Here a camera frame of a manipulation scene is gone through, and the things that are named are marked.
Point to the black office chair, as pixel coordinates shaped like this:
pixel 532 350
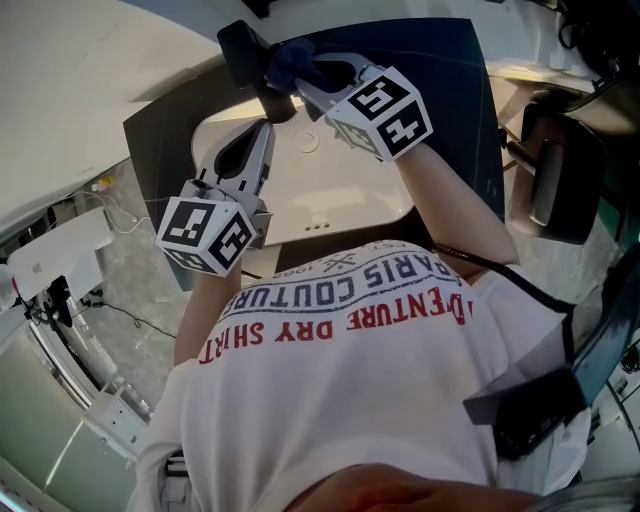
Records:
pixel 565 200

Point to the person's left forearm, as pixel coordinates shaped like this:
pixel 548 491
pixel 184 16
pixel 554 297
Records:
pixel 205 310

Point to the person's right forearm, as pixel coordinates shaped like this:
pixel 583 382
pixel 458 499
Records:
pixel 450 215

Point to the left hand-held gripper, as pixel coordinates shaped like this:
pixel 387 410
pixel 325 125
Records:
pixel 192 227

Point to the silver metal door frame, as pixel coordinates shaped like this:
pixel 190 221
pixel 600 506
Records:
pixel 75 380

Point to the white electrical box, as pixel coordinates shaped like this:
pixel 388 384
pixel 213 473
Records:
pixel 112 417

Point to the black faucet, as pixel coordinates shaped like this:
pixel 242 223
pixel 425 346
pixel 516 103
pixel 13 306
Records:
pixel 245 55

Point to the white cardboard box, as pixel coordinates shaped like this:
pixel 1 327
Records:
pixel 55 250

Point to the white sink basin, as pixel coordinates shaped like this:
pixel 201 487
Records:
pixel 330 195

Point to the dark blue cloth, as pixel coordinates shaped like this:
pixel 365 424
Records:
pixel 292 60

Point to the white desk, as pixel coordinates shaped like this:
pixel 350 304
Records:
pixel 525 45

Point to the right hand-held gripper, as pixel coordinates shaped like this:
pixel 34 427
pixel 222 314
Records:
pixel 385 110

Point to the person's white printed shirt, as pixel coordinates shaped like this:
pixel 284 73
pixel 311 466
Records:
pixel 340 400

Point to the round white drain cover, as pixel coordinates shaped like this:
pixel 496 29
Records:
pixel 306 142

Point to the black tangled equipment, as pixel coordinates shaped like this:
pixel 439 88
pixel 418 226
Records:
pixel 60 300

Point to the small yellow bottle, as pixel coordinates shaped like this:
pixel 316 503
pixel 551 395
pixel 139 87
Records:
pixel 102 183

